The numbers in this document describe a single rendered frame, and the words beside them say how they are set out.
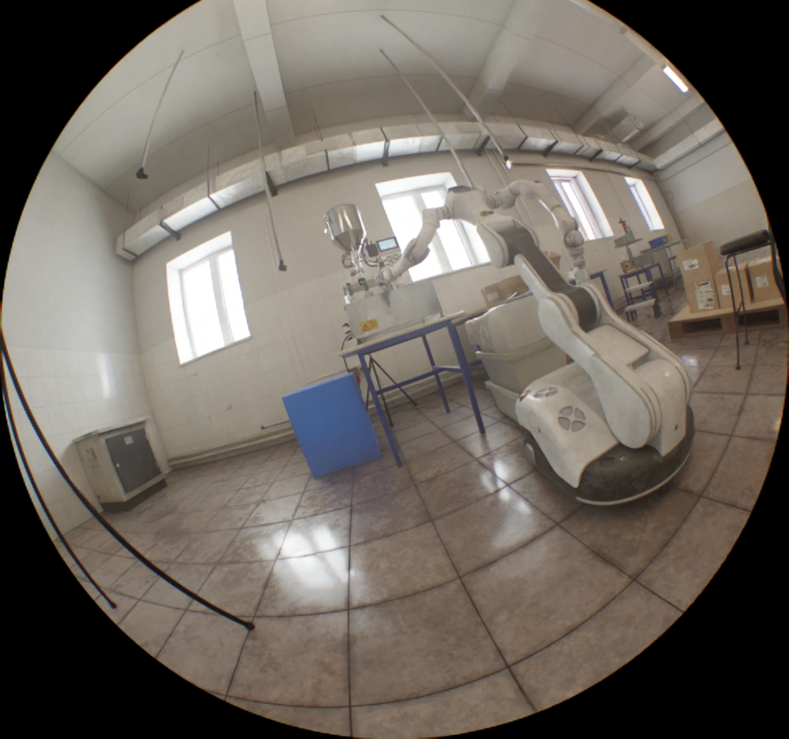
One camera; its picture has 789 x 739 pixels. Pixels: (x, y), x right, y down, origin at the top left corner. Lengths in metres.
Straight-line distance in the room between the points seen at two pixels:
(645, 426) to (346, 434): 1.62
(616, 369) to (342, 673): 1.00
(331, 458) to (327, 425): 0.23
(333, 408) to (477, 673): 1.60
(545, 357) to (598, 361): 0.75
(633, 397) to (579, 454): 0.22
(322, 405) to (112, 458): 2.29
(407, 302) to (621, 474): 1.44
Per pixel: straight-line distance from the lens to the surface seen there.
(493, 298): 3.20
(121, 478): 3.17
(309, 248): 3.66
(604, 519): 0.93
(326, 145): 4.00
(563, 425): 0.86
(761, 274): 2.52
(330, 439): 1.85
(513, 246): 1.15
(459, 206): 1.48
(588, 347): 0.83
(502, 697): 0.68
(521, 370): 1.45
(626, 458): 0.82
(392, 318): 1.67
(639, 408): 0.74
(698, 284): 2.62
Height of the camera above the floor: 0.67
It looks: 1 degrees up
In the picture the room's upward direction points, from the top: 19 degrees counter-clockwise
